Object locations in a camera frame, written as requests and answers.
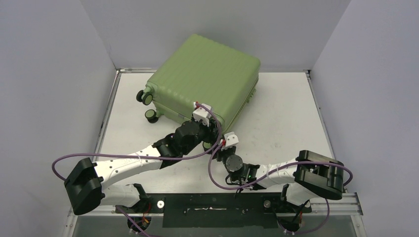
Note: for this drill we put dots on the green suitcase with blue lining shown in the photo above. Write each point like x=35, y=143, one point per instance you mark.
x=202, y=70

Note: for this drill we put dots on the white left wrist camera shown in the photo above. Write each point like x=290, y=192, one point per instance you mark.
x=200, y=114

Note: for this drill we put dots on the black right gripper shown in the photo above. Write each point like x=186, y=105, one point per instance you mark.
x=221, y=154

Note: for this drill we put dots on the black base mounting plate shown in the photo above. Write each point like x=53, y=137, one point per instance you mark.
x=216, y=210

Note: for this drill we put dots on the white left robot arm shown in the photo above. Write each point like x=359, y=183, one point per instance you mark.
x=91, y=184

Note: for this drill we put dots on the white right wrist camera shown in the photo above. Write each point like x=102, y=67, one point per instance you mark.
x=229, y=140

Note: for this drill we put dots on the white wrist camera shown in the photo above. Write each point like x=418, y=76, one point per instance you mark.
x=200, y=114
x=229, y=140

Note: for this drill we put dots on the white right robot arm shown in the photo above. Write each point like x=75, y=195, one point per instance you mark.
x=309, y=175

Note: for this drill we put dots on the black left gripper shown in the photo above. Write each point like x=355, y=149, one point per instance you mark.
x=211, y=132

